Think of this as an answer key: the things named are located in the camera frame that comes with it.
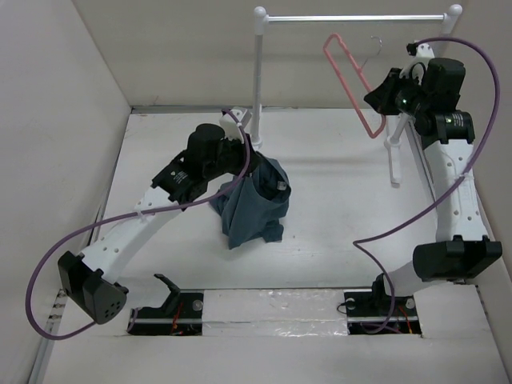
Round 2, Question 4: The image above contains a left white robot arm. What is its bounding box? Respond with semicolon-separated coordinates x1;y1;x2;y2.
58;123;259;325

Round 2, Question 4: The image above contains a blue t shirt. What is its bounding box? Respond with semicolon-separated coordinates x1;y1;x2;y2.
210;156;291;250

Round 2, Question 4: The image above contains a purple cable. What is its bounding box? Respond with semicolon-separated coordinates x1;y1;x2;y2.
24;108;253;341
354;37;501;334

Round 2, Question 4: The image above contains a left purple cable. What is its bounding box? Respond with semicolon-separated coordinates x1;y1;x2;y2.
24;108;253;341

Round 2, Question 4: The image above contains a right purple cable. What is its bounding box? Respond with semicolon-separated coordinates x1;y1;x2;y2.
354;37;501;334

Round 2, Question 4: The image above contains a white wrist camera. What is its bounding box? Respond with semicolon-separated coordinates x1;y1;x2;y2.
219;106;252;142
401;42;435;78

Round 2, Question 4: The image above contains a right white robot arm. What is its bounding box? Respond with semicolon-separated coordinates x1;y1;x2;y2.
364;58;502;314

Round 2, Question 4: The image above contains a white clothes rack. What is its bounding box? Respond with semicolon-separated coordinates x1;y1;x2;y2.
250;4;463;187

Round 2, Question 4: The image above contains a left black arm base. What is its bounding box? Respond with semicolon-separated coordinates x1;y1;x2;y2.
126;274;205;337

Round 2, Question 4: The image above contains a pink clothes hanger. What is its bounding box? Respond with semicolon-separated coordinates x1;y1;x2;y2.
322;33;390;139

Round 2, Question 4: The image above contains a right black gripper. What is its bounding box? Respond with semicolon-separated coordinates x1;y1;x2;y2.
364;66;431;118

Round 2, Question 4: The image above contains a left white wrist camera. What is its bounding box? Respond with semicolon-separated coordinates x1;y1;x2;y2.
219;106;252;142

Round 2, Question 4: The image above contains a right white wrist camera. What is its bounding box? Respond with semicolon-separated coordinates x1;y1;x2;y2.
401;42;435;78

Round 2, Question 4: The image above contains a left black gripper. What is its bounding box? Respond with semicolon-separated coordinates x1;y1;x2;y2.
205;131;262;182

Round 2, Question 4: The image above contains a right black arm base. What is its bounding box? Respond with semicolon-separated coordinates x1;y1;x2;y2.
337;274;422;335

